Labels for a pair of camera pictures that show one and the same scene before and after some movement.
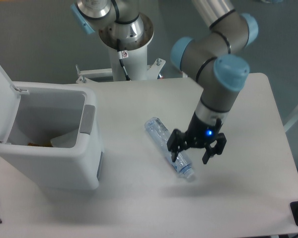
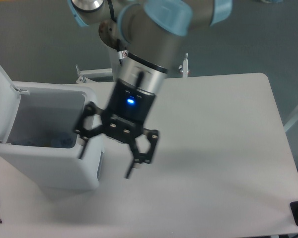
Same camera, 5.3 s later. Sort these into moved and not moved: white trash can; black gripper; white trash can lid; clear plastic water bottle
Moved: black gripper; clear plastic water bottle
Not moved: white trash can lid; white trash can
